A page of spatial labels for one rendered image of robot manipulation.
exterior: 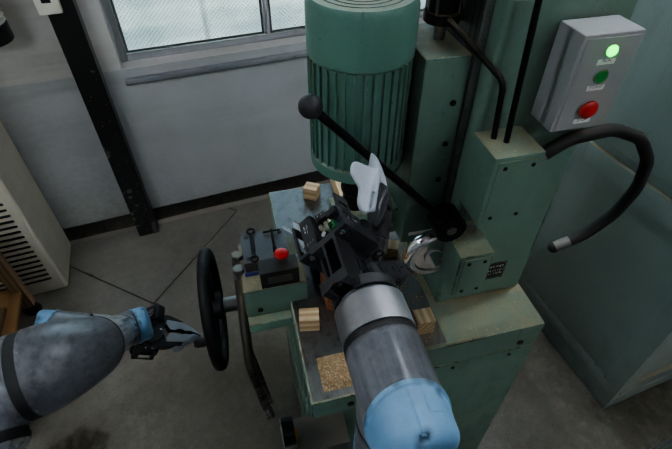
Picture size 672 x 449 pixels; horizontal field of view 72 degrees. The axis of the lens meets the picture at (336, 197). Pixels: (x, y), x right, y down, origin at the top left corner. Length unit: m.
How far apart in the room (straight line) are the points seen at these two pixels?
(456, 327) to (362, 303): 0.70
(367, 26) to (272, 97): 1.64
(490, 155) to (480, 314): 0.51
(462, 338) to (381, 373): 0.72
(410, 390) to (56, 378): 0.46
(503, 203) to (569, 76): 0.23
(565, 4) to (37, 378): 0.86
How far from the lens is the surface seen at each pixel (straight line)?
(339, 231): 0.49
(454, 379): 1.28
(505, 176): 0.80
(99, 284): 2.44
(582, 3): 0.80
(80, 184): 2.46
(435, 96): 0.80
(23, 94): 2.24
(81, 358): 0.72
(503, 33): 0.75
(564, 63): 0.78
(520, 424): 1.99
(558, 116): 0.81
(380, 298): 0.45
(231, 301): 1.14
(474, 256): 0.91
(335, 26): 0.69
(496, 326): 1.17
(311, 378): 0.94
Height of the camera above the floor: 1.74
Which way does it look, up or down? 42 degrees down
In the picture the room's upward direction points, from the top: straight up
